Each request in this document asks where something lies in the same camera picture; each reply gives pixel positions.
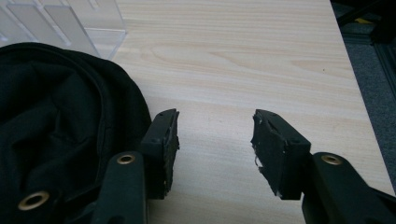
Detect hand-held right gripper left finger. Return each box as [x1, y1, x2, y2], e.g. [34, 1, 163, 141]
[139, 108, 181, 201]

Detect clear acrylic rack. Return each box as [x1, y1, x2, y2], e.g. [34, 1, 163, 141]
[0, 0, 128, 61]

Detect black cloth garment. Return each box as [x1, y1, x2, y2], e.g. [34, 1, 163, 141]
[0, 42, 153, 224]

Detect black metal stand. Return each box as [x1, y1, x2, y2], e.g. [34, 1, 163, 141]
[330, 0, 396, 104]

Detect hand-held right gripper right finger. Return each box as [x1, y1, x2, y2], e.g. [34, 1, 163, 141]
[250, 108, 313, 201]

